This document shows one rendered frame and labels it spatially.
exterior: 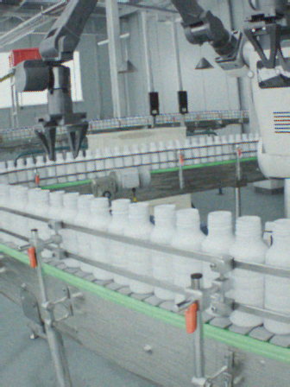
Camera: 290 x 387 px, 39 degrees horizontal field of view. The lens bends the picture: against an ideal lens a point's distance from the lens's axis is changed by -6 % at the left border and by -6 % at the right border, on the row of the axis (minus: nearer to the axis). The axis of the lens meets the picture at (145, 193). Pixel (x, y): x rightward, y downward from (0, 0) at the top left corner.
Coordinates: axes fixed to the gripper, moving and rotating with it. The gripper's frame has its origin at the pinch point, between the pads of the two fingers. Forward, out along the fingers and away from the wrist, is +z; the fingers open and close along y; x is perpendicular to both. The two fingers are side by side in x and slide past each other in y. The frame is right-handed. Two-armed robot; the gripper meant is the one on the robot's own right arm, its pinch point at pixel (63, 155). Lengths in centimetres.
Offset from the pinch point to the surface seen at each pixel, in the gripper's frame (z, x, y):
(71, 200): 10.0, 1.1, -0.3
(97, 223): 13.2, 13.1, 1.5
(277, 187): 102, -265, -545
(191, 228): 11.3, 36.6, 0.5
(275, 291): 18, 53, 1
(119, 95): -95, -819, -690
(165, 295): 24.3, 30.4, 1.0
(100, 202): 9.2, 13.0, 0.3
